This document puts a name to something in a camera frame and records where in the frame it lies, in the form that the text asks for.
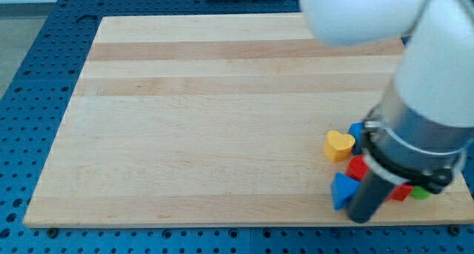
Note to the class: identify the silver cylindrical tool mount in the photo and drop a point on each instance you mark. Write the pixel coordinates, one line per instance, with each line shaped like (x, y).
(409, 148)

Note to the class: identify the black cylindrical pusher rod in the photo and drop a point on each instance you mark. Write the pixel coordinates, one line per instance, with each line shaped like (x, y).
(369, 197)

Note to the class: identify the green circle block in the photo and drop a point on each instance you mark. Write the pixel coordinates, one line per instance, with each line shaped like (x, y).
(419, 193)

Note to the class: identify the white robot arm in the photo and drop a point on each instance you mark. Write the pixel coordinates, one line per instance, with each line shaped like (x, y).
(435, 76)

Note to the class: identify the red block near green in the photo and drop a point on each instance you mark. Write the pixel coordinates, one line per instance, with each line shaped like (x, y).
(400, 193)

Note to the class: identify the blue triangle block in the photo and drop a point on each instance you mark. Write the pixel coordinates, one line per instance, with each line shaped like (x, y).
(343, 188)

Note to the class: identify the yellow heart block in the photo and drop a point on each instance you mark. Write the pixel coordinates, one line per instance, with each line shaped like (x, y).
(338, 146)

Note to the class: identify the blue block behind heart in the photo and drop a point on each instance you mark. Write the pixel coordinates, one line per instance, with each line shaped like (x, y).
(355, 131)

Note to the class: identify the wooden board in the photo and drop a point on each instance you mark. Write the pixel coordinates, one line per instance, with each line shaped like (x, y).
(206, 121)

